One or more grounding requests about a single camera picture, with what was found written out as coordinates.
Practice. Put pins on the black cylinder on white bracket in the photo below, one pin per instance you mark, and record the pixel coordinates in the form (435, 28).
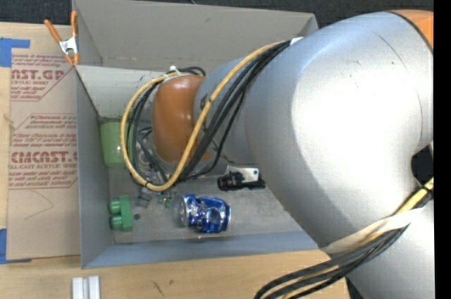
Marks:
(235, 180)

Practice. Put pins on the crushed blue drink can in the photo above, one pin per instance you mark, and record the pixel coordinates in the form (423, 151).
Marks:
(204, 214)

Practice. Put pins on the grey metal bin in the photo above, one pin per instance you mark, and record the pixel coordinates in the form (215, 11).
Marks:
(253, 209)

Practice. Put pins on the green two-stud toy brick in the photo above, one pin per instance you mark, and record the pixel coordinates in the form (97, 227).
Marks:
(121, 214)

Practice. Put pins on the light green cup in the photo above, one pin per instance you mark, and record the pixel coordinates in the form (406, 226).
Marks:
(112, 146)

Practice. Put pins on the brown cardboard board red print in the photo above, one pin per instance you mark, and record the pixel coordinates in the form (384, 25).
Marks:
(42, 213)

